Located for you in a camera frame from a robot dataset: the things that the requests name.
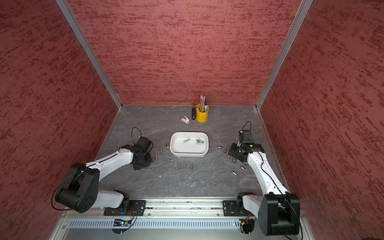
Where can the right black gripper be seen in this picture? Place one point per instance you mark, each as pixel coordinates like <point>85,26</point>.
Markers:
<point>231,151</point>

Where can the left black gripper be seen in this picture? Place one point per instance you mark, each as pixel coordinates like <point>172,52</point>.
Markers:
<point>149,161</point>

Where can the white plastic storage box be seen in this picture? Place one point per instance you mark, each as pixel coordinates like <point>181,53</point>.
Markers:
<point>190,148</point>

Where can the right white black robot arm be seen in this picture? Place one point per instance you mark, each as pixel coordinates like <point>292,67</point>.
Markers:
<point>277,211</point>

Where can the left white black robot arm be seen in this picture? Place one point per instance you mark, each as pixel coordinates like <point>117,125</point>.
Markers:
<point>80,191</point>

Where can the yellow pen holder cup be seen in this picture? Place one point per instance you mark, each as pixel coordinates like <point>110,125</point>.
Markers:
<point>202,117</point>

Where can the pens in yellow cup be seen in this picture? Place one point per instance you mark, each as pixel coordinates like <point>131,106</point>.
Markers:
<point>203,104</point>

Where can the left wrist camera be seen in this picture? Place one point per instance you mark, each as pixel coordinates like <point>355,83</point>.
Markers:
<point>144,144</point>

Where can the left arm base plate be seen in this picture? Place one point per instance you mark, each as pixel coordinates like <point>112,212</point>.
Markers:
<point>127,209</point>

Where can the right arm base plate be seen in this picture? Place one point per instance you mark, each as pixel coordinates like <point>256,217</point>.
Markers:
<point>234,208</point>

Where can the aluminium front rail frame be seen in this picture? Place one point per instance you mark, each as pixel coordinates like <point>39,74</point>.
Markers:
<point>169,214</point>

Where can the left aluminium corner post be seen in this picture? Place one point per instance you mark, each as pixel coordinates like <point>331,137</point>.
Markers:
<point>80,35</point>

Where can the aluminium corner post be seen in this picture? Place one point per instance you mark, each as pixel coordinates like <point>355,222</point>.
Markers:
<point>290,37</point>
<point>80,35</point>

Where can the right aluminium corner post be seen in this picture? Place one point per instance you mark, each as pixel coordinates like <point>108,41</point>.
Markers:
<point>290,37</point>

